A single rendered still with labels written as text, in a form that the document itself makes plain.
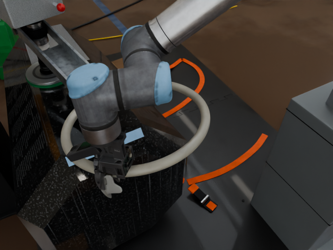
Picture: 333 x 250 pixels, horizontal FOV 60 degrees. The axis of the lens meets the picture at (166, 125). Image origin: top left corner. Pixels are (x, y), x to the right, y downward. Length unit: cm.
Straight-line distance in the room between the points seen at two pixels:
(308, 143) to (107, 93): 94
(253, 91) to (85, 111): 223
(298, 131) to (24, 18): 118
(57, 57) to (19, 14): 21
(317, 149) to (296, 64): 200
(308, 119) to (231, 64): 185
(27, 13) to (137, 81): 75
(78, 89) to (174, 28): 26
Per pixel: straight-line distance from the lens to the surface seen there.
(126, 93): 60
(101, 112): 62
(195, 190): 184
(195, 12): 68
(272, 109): 259
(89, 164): 83
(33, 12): 128
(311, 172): 140
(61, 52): 134
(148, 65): 62
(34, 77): 148
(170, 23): 69
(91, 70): 62
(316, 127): 127
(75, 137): 116
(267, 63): 316
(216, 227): 180
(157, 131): 123
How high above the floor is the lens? 161
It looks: 45 degrees down
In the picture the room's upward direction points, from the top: straight up
